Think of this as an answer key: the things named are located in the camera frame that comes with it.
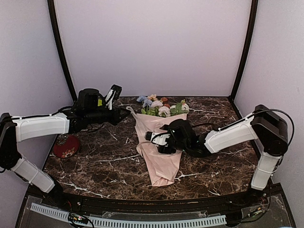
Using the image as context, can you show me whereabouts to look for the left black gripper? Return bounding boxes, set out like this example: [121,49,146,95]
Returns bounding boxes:
[86,104,131,126]

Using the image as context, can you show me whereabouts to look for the beige printed ribbon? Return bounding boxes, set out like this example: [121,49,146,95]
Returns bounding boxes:
[126,106,148,157]

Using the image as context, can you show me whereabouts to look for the blue flower stem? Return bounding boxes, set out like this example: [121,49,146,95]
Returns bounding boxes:
[136,95,152,108]

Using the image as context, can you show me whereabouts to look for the white rose stem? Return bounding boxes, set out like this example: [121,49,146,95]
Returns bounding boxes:
[170,99,190,116]
[141,100,171,117]

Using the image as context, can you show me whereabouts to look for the peach and orange flower stem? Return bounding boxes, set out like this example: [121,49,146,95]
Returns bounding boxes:
[147,94,168,108]

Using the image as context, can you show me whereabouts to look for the pink wrapping paper sheet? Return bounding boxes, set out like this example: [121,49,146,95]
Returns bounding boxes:
[134,113,188,187]

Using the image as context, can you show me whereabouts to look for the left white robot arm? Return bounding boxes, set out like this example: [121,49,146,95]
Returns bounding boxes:
[0,107,130,207]

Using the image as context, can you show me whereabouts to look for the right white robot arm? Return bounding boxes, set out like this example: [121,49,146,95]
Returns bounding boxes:
[151,104,295,206]

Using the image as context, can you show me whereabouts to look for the red embroidered pouch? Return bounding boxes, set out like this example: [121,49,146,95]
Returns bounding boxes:
[53,135,80,159]

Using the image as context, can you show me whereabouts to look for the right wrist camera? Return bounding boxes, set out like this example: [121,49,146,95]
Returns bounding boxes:
[144,119,196,146]

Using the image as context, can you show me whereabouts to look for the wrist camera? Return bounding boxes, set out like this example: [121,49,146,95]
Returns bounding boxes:
[144,119,196,146]
[74,85,122,111]

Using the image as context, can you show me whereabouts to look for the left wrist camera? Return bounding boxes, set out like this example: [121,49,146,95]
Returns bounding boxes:
[74,85,122,111]

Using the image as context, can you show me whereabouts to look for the left black frame post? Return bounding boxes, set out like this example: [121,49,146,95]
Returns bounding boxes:
[47,0,77,102]

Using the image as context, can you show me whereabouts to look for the black frame post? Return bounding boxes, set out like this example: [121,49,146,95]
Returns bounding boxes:
[229,0,258,103]
[47,0,77,102]

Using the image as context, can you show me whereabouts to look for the grey slotted cable duct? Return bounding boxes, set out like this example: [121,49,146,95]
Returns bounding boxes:
[29,203,227,228]

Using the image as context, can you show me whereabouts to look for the right black frame post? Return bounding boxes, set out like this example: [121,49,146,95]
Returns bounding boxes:
[229,0,258,103]

